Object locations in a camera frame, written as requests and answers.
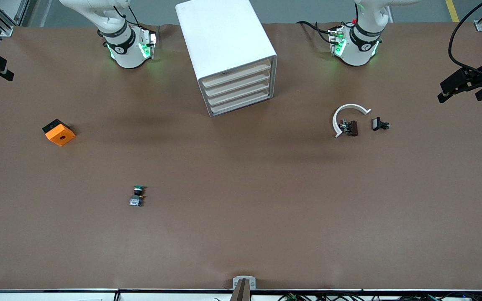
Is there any green push button switch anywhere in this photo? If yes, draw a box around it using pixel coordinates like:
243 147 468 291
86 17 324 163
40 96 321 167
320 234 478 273
129 185 146 207

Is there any orange black cube block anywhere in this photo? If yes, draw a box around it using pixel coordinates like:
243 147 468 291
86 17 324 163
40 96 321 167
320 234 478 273
42 119 76 147

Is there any brown metal small component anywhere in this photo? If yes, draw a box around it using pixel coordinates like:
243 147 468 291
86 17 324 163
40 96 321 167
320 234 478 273
339 119 359 137

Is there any white curved plastic part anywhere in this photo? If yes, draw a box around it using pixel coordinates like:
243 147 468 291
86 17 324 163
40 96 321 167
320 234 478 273
332 103 372 138

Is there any brown table cover mat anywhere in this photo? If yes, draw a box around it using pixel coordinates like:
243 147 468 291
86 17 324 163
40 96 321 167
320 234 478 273
0 22 482 291

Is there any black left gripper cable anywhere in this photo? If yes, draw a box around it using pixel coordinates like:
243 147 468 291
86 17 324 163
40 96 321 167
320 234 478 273
448 0 482 81

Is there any black arm base cable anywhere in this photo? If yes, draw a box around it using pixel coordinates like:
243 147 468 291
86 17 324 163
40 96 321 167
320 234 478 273
297 20 334 43

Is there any white table edge rail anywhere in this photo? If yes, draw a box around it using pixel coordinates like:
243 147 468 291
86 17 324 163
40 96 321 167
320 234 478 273
0 288 482 301

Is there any grey metal bracket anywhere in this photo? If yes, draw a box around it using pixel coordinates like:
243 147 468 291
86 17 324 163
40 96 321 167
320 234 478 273
232 276 256 290

